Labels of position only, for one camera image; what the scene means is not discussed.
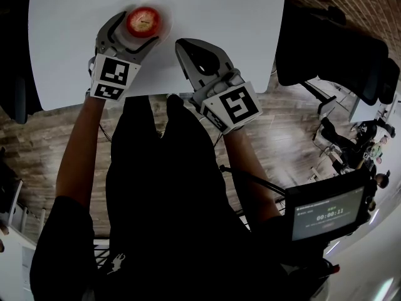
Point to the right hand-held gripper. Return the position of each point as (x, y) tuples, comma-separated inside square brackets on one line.
[(238, 105)]

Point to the person's black clothing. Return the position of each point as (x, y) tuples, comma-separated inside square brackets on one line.
[(172, 215)]

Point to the person's right forearm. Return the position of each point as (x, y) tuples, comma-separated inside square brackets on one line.
[(247, 168)]

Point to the black monitor screen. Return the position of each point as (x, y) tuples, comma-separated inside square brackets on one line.
[(327, 218)]

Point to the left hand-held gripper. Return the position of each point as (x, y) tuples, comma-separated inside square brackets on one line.
[(112, 74)]

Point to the white round plate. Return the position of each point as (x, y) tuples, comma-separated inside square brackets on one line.
[(166, 14)]

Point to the person's left forearm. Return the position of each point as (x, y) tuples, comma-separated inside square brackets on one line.
[(78, 155)]

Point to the red apple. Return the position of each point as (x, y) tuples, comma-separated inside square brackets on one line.
[(144, 22)]

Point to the black mesh office chair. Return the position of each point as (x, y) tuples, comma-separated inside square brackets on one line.
[(338, 61)]

